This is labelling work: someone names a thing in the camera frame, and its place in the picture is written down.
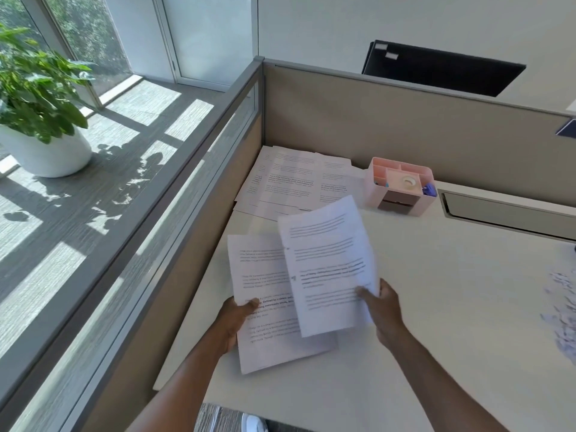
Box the person's left hand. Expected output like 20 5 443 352
214 296 261 355

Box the person's right hand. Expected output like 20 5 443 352
356 278 408 350

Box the printed paper sheet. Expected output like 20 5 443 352
277 195 380 339
315 153 366 213
233 145 276 213
260 147 322 211
227 234 339 376

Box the person's left forearm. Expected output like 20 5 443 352
121 330 236 432

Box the person's right forearm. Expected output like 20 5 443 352
377 323 511 432

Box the pink desk organizer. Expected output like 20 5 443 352
366 156 437 218

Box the white round object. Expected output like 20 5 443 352
242 413 272 432

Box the beige cubicle partition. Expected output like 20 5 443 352
262 58 576 208

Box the crumpled white paper pile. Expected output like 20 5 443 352
539 269 576 357

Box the black monitor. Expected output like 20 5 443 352
361 39 527 98

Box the white plant pot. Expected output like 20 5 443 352
0 124 94 179

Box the green leafy plant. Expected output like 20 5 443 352
0 21 98 145

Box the grey desk cable tray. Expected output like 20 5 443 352
438 189 576 243

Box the glass window with grey frame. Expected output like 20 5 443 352
0 0 259 110

